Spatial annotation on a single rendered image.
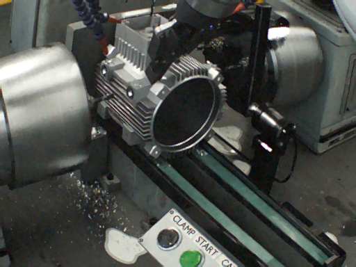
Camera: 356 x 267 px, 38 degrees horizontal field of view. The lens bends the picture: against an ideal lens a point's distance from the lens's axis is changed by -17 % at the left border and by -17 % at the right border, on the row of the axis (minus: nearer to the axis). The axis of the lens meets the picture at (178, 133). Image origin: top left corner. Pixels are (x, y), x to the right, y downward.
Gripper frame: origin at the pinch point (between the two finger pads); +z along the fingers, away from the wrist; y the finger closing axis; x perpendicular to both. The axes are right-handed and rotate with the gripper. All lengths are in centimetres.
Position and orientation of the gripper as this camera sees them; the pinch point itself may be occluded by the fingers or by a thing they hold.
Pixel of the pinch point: (158, 67)
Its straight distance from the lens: 103.9
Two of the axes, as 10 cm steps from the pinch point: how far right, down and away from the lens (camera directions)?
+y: -8.1, 2.4, -5.4
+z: -3.9, 4.7, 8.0
